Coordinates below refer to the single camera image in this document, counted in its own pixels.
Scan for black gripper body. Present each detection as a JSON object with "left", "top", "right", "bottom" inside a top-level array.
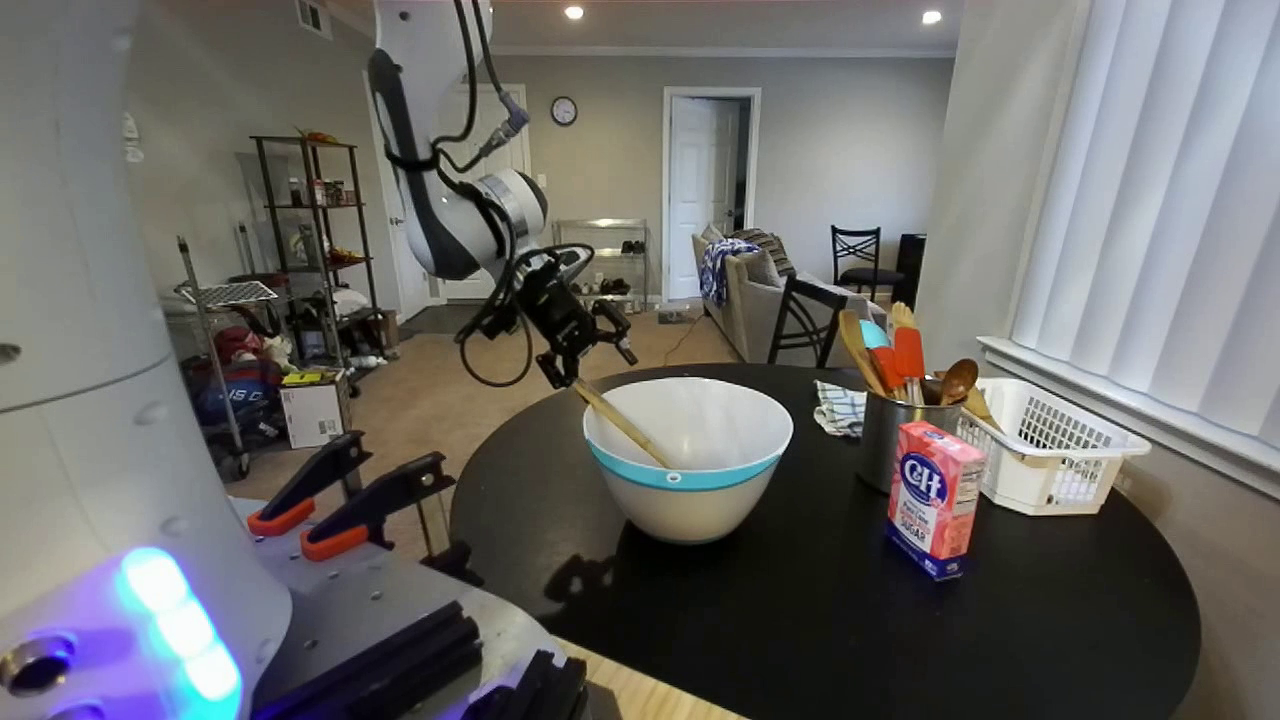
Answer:
[{"left": 510, "top": 251, "right": 608, "bottom": 367}]

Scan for wooden mixing spoon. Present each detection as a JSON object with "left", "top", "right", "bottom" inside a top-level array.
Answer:
[{"left": 573, "top": 379, "right": 685, "bottom": 473}]

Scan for white bowl with teal band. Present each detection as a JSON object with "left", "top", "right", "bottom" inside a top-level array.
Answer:
[{"left": 578, "top": 372, "right": 796, "bottom": 549}]

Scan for wooden spoon in cup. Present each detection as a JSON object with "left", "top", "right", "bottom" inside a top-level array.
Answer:
[{"left": 934, "top": 354, "right": 984, "bottom": 411}]

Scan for glass shoe rack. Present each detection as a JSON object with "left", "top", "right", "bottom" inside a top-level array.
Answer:
[{"left": 553, "top": 217, "right": 656, "bottom": 321}]

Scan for white interior door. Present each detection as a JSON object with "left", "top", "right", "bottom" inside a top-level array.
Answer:
[{"left": 664, "top": 92, "right": 725, "bottom": 303}]

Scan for blue white patterned blanket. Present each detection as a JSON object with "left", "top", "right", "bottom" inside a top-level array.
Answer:
[{"left": 699, "top": 237, "right": 766, "bottom": 311}]

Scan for grey sofa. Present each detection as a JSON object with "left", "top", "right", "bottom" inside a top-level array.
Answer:
[{"left": 689, "top": 224, "right": 833, "bottom": 367}]

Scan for black clamp with orange tip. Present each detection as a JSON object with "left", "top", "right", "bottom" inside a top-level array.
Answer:
[
  {"left": 245, "top": 429, "right": 374, "bottom": 540},
  {"left": 298, "top": 449, "right": 459, "bottom": 562}
]

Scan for black metal dining chair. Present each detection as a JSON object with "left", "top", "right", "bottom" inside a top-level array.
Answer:
[{"left": 762, "top": 271, "right": 857, "bottom": 372}]

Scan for white cardboard box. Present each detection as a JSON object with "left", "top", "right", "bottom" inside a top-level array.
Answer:
[{"left": 277, "top": 379, "right": 349, "bottom": 453}]

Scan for black metal shelf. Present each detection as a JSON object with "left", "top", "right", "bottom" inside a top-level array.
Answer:
[{"left": 248, "top": 129, "right": 383, "bottom": 367}]

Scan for grey mounting plate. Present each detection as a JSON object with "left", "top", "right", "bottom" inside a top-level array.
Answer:
[{"left": 222, "top": 490, "right": 753, "bottom": 720}]

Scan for wooden flat spatula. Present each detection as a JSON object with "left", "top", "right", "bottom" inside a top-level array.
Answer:
[{"left": 836, "top": 308, "right": 890, "bottom": 400}]

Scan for metal utensil cup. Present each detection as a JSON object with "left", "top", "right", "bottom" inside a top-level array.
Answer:
[{"left": 857, "top": 388, "right": 958, "bottom": 494}]

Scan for cluttered utility cart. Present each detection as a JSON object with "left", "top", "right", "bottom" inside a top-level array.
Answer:
[{"left": 156, "top": 237, "right": 290, "bottom": 484}]

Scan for red spatula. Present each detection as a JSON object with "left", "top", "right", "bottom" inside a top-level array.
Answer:
[{"left": 866, "top": 322, "right": 928, "bottom": 406}]

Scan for round black table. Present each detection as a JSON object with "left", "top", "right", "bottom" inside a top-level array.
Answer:
[{"left": 447, "top": 360, "right": 1202, "bottom": 720}]

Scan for pink sugar box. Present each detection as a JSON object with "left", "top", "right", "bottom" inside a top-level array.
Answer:
[{"left": 882, "top": 421, "right": 988, "bottom": 583}]

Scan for white plastic basket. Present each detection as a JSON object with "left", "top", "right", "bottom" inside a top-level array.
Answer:
[{"left": 957, "top": 377, "right": 1150, "bottom": 520}]

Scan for white vertical blinds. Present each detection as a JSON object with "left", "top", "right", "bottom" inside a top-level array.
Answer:
[{"left": 1002, "top": 0, "right": 1280, "bottom": 458}]

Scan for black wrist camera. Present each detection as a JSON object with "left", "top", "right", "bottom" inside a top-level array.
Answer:
[{"left": 582, "top": 301, "right": 645, "bottom": 367}]

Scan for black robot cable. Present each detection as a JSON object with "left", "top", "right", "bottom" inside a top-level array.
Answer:
[{"left": 424, "top": 0, "right": 601, "bottom": 391}]

